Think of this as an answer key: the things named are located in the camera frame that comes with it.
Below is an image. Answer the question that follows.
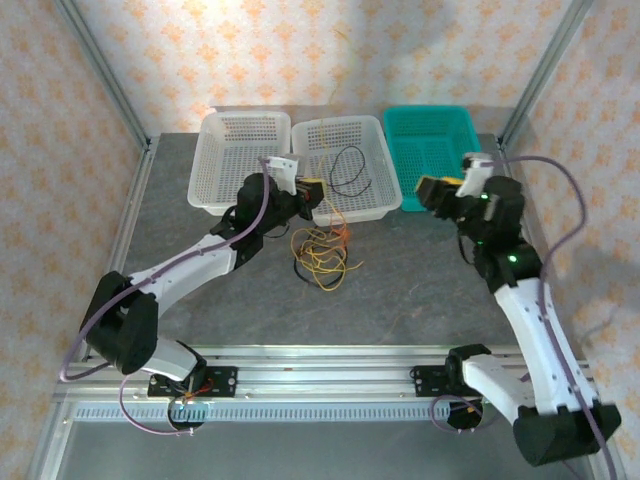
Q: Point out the aluminium table side rail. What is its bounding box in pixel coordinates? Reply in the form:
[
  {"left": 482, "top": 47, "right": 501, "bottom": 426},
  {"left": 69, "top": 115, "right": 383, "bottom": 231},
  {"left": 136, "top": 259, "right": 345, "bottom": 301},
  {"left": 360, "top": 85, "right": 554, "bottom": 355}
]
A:
[
  {"left": 67, "top": 137, "right": 161, "bottom": 364},
  {"left": 497, "top": 137, "right": 571, "bottom": 361}
]

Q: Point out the thin black cable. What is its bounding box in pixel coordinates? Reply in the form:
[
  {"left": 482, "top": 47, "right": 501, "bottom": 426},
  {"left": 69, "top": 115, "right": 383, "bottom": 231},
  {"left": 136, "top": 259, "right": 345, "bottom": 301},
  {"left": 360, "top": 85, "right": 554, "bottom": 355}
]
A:
[
  {"left": 293, "top": 239, "right": 351, "bottom": 289},
  {"left": 328, "top": 145, "right": 374, "bottom": 197}
]

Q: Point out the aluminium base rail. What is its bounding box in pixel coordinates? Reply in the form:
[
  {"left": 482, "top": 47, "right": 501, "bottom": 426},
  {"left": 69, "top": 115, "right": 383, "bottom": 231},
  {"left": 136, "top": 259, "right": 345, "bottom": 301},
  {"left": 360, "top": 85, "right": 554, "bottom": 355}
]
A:
[{"left": 58, "top": 343, "right": 599, "bottom": 404}]

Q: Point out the grey slotted cable duct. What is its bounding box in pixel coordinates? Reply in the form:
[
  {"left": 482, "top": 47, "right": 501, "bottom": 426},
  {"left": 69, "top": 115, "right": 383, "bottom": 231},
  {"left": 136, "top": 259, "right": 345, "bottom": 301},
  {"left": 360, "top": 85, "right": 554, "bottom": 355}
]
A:
[{"left": 72, "top": 402, "right": 484, "bottom": 423}]

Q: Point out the teal plastic mesh basket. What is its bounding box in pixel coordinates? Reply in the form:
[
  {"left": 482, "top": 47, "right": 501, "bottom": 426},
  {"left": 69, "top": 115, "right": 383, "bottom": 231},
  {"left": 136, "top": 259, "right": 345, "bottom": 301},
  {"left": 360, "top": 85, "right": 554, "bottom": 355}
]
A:
[{"left": 382, "top": 105, "right": 484, "bottom": 213}]

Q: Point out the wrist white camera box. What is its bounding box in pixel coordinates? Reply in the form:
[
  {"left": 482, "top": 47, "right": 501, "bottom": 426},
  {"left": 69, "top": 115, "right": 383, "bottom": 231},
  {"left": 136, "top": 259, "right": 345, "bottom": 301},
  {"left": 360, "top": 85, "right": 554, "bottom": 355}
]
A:
[
  {"left": 268, "top": 155, "right": 306, "bottom": 195},
  {"left": 459, "top": 152, "right": 496, "bottom": 197}
]

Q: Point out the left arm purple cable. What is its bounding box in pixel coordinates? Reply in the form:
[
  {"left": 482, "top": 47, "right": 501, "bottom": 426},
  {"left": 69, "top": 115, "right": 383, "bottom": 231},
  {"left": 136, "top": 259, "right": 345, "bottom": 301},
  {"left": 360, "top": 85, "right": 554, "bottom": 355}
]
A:
[{"left": 59, "top": 156, "right": 274, "bottom": 437}]

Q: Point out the aluminium frame post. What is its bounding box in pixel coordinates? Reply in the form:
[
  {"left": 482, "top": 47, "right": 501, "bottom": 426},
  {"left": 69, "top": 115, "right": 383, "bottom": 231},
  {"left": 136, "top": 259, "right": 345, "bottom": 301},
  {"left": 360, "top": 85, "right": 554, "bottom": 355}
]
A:
[
  {"left": 52, "top": 0, "right": 152, "bottom": 149},
  {"left": 499, "top": 0, "right": 596, "bottom": 149}
]

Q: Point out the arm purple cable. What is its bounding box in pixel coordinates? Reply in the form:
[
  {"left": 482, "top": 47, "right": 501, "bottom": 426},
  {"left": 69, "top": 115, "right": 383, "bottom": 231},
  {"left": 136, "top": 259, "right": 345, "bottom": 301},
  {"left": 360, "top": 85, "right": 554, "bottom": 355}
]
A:
[
  {"left": 59, "top": 156, "right": 274, "bottom": 437},
  {"left": 430, "top": 155, "right": 619, "bottom": 480}
]

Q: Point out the base electronics board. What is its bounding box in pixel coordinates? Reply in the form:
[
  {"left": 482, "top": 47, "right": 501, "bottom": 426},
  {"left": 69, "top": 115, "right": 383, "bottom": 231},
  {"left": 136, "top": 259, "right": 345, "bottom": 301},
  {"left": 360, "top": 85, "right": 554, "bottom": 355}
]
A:
[
  {"left": 167, "top": 398, "right": 214, "bottom": 435},
  {"left": 446, "top": 397, "right": 486, "bottom": 434}
]

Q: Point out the white plastic mesh basket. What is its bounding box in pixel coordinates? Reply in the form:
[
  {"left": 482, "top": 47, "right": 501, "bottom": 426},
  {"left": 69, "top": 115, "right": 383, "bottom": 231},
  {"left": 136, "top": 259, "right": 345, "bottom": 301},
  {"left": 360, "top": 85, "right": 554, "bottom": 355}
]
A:
[
  {"left": 290, "top": 114, "right": 404, "bottom": 227},
  {"left": 187, "top": 110, "right": 294, "bottom": 217}
]

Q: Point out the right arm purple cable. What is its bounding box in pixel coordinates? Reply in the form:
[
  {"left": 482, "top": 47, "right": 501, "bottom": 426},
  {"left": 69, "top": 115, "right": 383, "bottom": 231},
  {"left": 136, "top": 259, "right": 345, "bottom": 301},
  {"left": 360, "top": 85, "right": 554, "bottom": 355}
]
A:
[{"left": 430, "top": 155, "right": 619, "bottom": 480}]

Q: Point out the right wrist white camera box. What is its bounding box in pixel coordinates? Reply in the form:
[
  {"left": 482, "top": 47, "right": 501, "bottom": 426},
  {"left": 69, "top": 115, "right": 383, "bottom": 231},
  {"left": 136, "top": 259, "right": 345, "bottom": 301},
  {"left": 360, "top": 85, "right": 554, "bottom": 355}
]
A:
[{"left": 459, "top": 152, "right": 496, "bottom": 197}]

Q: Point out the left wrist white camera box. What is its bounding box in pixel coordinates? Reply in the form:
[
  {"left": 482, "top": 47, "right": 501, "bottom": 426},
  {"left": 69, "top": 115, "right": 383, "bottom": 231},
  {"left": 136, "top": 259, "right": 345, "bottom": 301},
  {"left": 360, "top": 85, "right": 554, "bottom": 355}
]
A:
[{"left": 268, "top": 155, "right": 306, "bottom": 195}]

